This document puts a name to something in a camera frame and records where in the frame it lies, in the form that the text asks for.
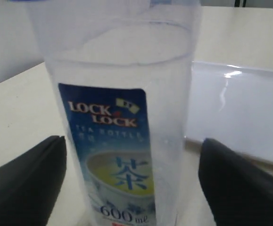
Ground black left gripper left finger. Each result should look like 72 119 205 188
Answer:
0 136 66 226

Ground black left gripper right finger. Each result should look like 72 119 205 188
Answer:
198 138 273 226

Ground clear plastic tall container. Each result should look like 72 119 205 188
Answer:
22 0 200 226

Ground blue clip-lock lid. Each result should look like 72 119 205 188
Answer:
8 0 165 7

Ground white rectangular tray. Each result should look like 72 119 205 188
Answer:
185 62 273 163

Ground white backdrop curtain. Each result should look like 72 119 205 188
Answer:
0 0 43 82

